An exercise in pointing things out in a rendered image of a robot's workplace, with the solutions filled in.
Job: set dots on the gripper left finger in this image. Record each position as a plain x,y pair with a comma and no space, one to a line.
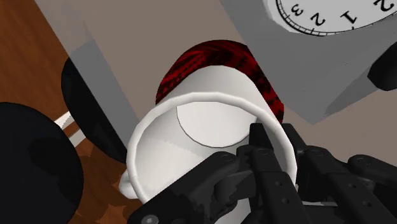
266,192

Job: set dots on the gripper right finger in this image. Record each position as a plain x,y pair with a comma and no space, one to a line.
341,192

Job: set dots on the grey clock with white face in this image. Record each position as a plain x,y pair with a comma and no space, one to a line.
294,62

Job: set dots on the black rounded object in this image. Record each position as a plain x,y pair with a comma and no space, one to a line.
386,73

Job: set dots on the red black patterned round object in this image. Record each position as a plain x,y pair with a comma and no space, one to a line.
217,52

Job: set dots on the white mug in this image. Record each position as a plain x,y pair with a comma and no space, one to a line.
161,155

